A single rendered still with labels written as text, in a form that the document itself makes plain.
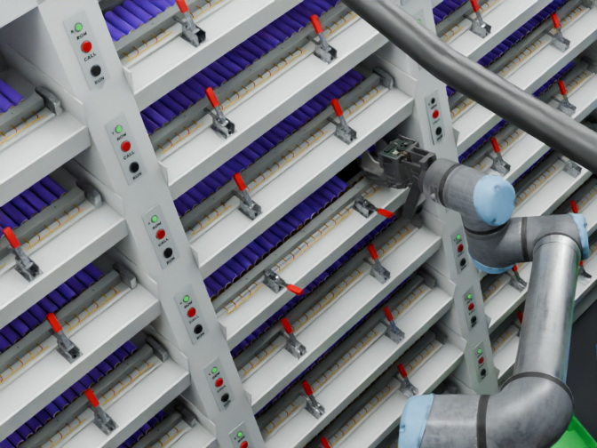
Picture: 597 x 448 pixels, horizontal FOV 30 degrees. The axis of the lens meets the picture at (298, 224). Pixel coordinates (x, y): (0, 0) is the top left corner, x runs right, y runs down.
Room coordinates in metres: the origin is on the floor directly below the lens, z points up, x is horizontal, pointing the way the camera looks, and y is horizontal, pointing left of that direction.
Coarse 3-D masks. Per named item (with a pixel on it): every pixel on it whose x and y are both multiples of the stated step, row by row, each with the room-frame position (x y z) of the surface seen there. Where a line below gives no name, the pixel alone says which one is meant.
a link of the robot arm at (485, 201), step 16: (448, 176) 1.73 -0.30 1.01; (464, 176) 1.71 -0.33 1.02; (480, 176) 1.69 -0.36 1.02; (496, 176) 1.69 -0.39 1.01; (448, 192) 1.70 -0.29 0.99; (464, 192) 1.68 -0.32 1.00; (480, 192) 1.65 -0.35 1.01; (496, 192) 1.64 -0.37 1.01; (512, 192) 1.67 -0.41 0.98; (464, 208) 1.67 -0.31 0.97; (480, 208) 1.64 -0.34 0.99; (496, 208) 1.64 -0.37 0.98; (512, 208) 1.66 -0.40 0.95; (464, 224) 1.68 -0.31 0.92; (480, 224) 1.65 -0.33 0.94; (496, 224) 1.63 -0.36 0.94
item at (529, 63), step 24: (576, 0) 2.37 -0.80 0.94; (528, 24) 2.31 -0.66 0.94; (552, 24) 2.30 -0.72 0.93; (576, 24) 2.32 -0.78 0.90; (504, 48) 2.24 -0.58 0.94; (528, 48) 2.24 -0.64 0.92; (552, 48) 2.25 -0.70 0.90; (576, 48) 2.25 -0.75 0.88; (504, 72) 2.18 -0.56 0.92; (528, 72) 2.18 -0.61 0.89; (552, 72) 2.21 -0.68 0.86; (456, 96) 2.11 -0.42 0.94; (456, 120) 2.06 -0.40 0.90; (480, 120) 2.06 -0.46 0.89; (456, 144) 1.99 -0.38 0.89
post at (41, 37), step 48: (48, 0) 1.55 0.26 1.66; (96, 0) 1.59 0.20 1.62; (0, 48) 1.70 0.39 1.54; (48, 48) 1.56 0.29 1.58; (96, 96) 1.56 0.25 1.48; (96, 144) 1.54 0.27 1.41; (144, 144) 1.59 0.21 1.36; (144, 192) 1.57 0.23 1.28; (144, 240) 1.55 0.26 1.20; (192, 384) 1.55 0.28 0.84; (240, 384) 1.59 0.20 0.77
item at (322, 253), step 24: (384, 192) 1.90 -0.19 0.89; (408, 192) 1.90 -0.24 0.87; (360, 216) 1.84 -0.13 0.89; (384, 216) 1.87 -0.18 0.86; (312, 240) 1.80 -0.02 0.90; (336, 240) 1.79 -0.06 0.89; (312, 264) 1.74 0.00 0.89; (264, 288) 1.70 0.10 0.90; (240, 312) 1.65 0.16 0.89; (264, 312) 1.66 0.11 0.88; (240, 336) 1.62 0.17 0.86
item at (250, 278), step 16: (352, 192) 1.88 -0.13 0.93; (336, 208) 1.84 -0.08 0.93; (320, 224) 1.81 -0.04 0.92; (336, 224) 1.82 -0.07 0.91; (288, 240) 1.78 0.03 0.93; (304, 240) 1.79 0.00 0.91; (272, 256) 1.75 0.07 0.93; (256, 272) 1.72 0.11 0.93; (240, 288) 1.68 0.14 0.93; (224, 304) 1.66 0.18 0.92
